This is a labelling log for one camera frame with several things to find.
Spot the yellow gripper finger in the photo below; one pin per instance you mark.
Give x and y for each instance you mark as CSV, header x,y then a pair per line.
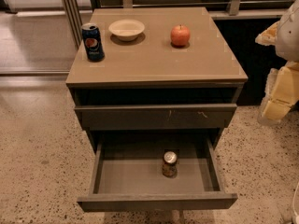
x,y
274,111
268,36

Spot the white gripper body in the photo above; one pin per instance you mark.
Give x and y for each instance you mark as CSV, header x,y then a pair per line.
x,y
289,36

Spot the orange soda can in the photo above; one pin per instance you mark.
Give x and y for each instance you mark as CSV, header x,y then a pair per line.
x,y
169,168

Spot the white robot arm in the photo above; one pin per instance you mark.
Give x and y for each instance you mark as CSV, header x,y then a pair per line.
x,y
286,47

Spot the grey drawer cabinet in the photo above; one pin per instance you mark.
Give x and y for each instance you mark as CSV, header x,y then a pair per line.
x,y
150,70

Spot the closed top drawer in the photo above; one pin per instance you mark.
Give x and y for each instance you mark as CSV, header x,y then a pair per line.
x,y
154,117

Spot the open middle drawer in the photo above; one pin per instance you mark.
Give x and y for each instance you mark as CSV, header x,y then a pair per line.
x,y
127,176

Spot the blue Pepsi can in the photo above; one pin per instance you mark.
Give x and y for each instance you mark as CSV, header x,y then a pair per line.
x,y
92,42

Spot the red apple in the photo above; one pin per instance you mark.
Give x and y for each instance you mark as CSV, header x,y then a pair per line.
x,y
180,35

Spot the white bowl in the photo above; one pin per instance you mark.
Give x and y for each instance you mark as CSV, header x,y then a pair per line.
x,y
126,30

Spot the metal window frame post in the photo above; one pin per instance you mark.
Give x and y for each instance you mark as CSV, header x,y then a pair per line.
x,y
74,19

